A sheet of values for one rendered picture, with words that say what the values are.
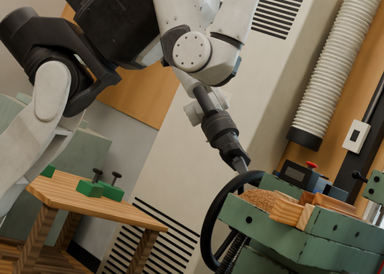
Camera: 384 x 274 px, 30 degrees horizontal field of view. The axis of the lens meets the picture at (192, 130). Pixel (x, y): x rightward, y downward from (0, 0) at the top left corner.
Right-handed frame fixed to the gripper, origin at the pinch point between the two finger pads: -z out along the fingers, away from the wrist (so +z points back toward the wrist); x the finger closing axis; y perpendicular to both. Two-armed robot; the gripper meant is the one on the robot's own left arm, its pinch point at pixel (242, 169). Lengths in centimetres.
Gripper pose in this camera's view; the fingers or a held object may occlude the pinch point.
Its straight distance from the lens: 189.4
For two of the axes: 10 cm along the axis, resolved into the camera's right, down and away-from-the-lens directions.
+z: -3.9, -7.4, 5.5
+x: -4.1, -4.0, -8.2
